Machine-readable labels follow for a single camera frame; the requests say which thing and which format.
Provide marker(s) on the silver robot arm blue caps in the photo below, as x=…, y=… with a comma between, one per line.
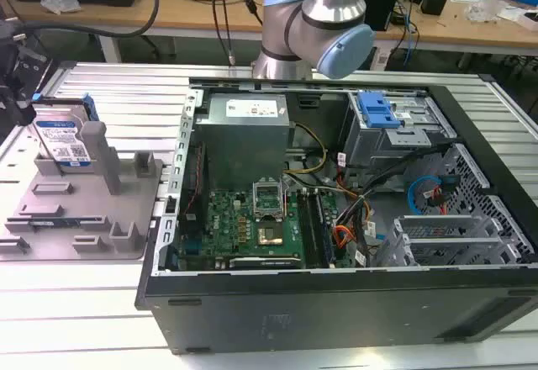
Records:
x=319, y=17

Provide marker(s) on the hard disk in blue carrier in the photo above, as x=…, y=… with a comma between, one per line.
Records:
x=59, y=134

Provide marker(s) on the silver disk bay cage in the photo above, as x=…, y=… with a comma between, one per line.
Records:
x=445, y=239

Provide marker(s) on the grey parts rack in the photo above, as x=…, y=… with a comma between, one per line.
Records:
x=84, y=202

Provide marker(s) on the RAM stick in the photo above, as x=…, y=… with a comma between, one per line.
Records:
x=63, y=221

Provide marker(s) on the grey power supply unit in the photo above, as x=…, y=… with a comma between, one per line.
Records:
x=239, y=147

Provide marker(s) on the green motherboard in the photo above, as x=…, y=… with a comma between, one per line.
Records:
x=227, y=227

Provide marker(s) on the gold square CPU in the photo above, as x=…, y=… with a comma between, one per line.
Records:
x=270, y=236

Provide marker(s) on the black expansion slot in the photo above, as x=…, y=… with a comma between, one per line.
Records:
x=265, y=263

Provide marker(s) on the black RAM slot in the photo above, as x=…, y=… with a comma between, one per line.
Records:
x=312, y=227

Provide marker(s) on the blue drive bay latch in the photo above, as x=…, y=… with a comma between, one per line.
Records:
x=376, y=111

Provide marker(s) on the black open PC case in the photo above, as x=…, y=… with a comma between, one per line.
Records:
x=319, y=311

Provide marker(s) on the silver optical drive cage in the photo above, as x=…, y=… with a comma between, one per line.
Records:
x=399, y=139

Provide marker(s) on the small black box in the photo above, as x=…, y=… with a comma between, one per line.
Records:
x=434, y=2

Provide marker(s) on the wooden desk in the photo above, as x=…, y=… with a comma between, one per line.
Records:
x=462, y=29

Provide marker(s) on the CPU socket with metal frame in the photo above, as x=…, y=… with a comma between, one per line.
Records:
x=268, y=199

